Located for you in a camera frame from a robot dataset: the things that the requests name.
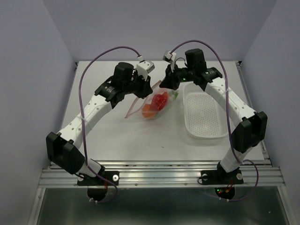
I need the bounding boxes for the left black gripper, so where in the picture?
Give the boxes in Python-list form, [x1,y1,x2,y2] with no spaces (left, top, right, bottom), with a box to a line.
[123,71,152,99]

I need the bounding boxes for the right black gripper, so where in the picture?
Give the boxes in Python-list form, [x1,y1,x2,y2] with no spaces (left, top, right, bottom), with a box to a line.
[160,61,196,90]

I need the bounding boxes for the green toy leaf vegetable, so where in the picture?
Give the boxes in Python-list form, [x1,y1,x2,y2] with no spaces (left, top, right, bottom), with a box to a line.
[168,90,179,102]

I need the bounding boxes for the red toy strawberry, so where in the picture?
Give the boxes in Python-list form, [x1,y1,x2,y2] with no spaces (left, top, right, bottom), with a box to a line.
[151,94,168,111]

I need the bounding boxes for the clear zip top bag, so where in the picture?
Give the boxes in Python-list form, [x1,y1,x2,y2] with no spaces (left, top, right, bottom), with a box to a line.
[125,80,179,120]

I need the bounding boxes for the orange toy pumpkin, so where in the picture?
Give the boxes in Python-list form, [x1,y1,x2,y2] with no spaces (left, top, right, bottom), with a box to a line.
[142,104,157,119]

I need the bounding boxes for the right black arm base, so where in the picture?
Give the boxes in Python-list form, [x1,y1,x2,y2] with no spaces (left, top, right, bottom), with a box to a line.
[197,162,244,201]

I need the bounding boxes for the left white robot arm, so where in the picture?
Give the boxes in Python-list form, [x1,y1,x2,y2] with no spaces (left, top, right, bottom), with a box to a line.
[46,60,155,185]

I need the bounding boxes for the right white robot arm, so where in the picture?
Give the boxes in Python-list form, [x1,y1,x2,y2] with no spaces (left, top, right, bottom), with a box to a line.
[160,49,268,183]

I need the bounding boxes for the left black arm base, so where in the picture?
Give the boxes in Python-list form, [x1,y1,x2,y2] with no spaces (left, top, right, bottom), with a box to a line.
[75,169,120,204]

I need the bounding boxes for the white perforated plastic basket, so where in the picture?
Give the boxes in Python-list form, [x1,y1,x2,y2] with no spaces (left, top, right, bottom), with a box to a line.
[182,82,228,139]

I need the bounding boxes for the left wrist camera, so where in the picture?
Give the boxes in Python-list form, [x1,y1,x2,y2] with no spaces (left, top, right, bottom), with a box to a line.
[136,60,155,80]

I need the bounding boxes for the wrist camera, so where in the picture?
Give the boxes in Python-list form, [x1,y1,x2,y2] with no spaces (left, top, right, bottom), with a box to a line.
[163,51,177,72]
[136,60,155,80]

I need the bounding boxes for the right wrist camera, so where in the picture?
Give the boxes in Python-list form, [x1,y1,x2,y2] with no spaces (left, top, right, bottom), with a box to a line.
[163,51,177,72]

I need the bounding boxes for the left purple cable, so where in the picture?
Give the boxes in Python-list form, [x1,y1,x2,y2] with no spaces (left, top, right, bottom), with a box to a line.
[78,46,143,204]

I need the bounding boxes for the aluminium rail frame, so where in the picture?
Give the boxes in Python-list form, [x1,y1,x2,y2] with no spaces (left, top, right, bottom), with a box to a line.
[28,61,291,225]

